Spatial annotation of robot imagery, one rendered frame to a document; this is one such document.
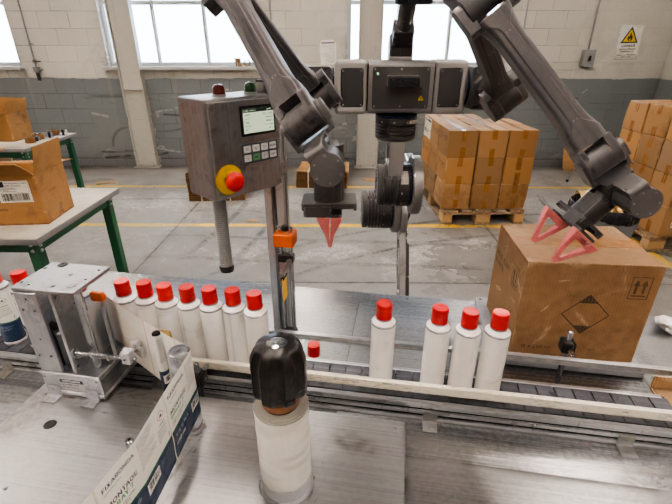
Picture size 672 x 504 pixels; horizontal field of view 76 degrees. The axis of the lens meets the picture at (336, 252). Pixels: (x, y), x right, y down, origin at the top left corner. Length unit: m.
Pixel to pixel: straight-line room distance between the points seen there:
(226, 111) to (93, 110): 6.36
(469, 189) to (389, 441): 3.62
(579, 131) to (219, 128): 0.67
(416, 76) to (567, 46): 5.62
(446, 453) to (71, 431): 0.74
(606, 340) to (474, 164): 3.23
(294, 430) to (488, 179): 3.86
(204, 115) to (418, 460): 0.76
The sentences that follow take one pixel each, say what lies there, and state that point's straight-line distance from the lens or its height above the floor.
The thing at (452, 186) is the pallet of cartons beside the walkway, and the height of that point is 0.37.
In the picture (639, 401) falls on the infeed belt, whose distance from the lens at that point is 1.16.
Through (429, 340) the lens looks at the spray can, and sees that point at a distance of 0.92.
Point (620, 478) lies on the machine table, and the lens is 1.05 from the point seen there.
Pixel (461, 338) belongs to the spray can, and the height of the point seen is 1.03.
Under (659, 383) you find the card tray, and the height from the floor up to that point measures 0.85.
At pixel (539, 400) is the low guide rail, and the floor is 0.91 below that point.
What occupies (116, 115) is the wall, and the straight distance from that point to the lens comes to 7.04.
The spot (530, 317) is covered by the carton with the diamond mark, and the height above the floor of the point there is 0.97.
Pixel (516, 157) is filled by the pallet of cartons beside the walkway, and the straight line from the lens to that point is 4.40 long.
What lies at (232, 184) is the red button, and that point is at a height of 1.32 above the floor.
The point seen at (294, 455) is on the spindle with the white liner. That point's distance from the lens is 0.73.
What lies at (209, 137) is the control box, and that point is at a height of 1.41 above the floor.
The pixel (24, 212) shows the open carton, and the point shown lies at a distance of 2.56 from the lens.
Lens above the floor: 1.55
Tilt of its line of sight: 25 degrees down
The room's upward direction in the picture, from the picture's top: straight up
